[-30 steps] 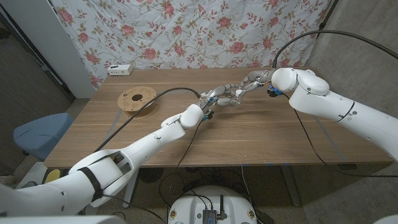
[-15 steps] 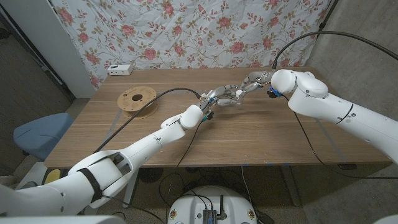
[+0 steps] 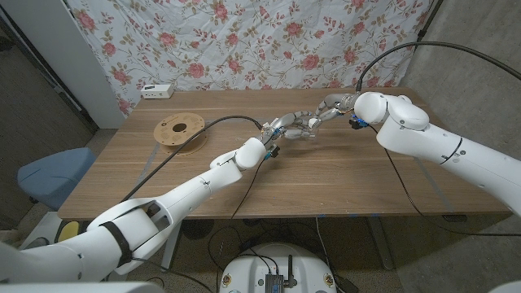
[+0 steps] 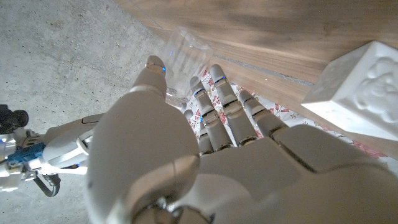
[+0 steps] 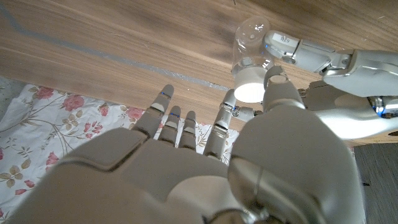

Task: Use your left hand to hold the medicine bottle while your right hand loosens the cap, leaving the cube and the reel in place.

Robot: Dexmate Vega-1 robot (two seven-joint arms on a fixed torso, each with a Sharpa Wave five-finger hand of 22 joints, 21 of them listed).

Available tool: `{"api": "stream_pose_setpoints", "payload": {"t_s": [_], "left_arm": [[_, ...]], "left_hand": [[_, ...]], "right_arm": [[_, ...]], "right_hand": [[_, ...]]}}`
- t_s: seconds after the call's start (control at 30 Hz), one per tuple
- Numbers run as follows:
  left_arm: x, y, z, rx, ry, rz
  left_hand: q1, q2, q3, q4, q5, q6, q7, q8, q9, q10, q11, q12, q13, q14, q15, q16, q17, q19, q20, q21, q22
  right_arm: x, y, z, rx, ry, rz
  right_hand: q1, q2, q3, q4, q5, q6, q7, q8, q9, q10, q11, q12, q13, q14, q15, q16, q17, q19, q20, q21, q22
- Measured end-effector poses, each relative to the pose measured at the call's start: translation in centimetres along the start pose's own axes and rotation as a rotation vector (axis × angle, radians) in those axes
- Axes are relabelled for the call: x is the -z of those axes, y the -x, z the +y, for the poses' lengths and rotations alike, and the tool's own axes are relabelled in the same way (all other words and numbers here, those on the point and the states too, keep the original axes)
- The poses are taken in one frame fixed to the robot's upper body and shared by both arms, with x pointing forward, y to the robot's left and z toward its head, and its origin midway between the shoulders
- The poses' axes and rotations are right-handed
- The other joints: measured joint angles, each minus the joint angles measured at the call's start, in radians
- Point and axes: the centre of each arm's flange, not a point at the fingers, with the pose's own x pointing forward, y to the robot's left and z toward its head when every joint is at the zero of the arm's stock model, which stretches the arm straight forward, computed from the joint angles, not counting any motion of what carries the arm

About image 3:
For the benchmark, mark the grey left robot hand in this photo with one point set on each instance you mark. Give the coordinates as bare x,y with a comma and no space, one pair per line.
287,122

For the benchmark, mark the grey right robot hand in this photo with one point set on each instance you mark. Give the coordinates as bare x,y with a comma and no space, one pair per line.
335,106

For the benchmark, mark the clear medicine bottle white cap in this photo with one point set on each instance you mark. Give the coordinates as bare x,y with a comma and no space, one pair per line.
313,122

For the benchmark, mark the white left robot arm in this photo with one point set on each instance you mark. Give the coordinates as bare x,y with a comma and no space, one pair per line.
183,199

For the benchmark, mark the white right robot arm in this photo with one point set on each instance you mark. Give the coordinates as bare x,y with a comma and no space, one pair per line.
439,142

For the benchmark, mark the cardboard filament reel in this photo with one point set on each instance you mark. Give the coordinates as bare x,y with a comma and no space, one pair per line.
175,124

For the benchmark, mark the floral backdrop cloth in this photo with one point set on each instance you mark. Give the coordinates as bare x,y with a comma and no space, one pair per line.
252,49

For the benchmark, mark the black backdrop pole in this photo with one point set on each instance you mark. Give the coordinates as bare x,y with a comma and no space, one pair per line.
427,18

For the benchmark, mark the white power strip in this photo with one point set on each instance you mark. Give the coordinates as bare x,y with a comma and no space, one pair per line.
156,91

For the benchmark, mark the black round floor base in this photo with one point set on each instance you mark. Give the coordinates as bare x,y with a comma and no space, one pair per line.
199,228

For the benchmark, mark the grey table leg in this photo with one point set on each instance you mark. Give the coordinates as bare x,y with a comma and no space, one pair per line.
380,244

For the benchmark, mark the white robot torso base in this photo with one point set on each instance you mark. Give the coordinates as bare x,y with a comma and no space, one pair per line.
252,268

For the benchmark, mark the grey electronics module with antenna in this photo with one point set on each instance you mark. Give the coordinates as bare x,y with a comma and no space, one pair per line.
273,282

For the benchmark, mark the black power brick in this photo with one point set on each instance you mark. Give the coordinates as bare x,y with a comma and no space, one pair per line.
346,285

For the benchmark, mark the white table leg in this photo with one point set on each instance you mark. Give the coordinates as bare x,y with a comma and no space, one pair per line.
167,256

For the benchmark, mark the white cabinet panel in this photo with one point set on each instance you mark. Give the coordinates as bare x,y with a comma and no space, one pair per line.
61,49

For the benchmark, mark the blue stool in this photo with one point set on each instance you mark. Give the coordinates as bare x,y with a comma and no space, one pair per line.
53,175

